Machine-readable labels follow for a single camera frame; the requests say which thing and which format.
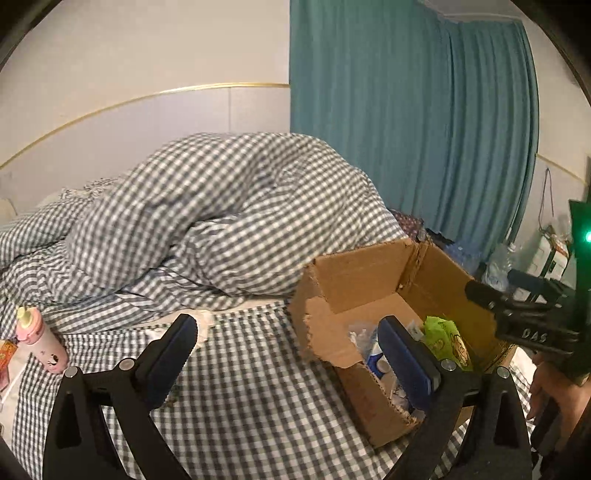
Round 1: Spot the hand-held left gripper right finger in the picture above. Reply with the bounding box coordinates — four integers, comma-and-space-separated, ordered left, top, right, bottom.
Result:
378, 316, 534, 480

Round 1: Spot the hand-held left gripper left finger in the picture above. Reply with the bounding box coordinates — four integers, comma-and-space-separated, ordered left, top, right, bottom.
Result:
42, 314, 199, 480

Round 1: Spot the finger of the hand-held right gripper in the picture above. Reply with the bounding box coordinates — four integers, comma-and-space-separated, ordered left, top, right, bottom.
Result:
465, 280, 555, 319
507, 269, 573, 298

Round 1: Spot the blue tissue packet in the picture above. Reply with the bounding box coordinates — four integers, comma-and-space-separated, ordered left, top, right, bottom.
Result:
365, 339, 393, 377

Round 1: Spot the green wet wipes packet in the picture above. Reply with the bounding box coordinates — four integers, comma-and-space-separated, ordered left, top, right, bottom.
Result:
422, 315, 474, 372

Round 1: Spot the cardboard box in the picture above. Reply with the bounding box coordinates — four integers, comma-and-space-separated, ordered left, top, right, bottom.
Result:
287, 236, 518, 448

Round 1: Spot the person's right hand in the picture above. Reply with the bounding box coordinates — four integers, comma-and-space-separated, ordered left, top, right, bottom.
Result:
527, 353, 585, 432

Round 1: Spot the clear water bottle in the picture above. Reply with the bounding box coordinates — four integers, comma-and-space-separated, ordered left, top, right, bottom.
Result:
482, 244, 520, 291

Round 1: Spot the white carton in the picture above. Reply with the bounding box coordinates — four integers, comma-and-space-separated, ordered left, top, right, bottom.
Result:
526, 224, 573, 280

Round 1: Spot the white cloth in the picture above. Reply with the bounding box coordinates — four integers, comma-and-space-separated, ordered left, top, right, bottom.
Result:
191, 310, 215, 342

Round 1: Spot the blue patterned bag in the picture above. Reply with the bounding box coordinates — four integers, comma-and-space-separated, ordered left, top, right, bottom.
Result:
443, 242, 485, 278

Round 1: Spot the grey checkered bed sheet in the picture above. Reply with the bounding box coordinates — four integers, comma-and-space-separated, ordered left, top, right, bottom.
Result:
0, 300, 536, 480

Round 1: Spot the dark patterned cloth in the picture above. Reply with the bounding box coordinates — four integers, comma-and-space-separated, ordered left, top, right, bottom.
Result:
390, 209, 430, 241

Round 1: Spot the pink drinking bottle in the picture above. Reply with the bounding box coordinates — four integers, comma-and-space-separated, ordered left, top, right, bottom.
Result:
15, 305, 70, 374

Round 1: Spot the grey checkered duvet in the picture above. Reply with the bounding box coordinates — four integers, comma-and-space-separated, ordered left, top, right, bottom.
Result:
0, 132, 414, 324

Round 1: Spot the red orange packet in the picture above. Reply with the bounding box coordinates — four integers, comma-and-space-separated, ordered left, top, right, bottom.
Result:
0, 339, 19, 393

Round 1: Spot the patterned pillow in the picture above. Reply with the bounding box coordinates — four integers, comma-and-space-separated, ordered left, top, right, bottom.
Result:
41, 175, 134, 204

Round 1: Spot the teal curtain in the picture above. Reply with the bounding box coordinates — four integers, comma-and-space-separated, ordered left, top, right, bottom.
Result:
289, 0, 541, 259

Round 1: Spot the hanging black cable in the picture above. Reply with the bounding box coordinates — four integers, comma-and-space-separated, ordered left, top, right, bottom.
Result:
538, 167, 557, 217

